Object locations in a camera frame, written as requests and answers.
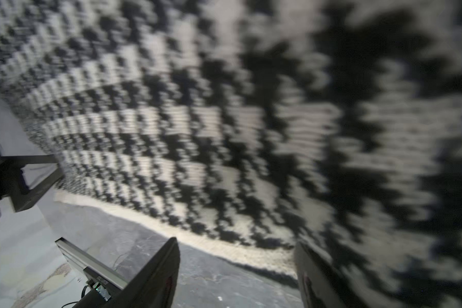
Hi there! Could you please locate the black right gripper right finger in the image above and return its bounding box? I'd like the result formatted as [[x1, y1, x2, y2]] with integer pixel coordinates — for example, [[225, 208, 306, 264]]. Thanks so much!
[[294, 243, 367, 308]]

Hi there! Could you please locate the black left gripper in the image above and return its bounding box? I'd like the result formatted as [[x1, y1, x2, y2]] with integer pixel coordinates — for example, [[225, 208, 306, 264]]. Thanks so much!
[[0, 154, 64, 213]]

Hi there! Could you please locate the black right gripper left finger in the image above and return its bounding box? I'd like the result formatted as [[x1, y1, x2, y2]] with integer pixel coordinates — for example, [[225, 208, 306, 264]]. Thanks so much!
[[74, 237, 180, 307]]

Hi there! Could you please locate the black white knitted scarf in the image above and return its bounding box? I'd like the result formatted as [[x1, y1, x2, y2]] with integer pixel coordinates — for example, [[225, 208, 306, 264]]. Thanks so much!
[[0, 1, 462, 307]]

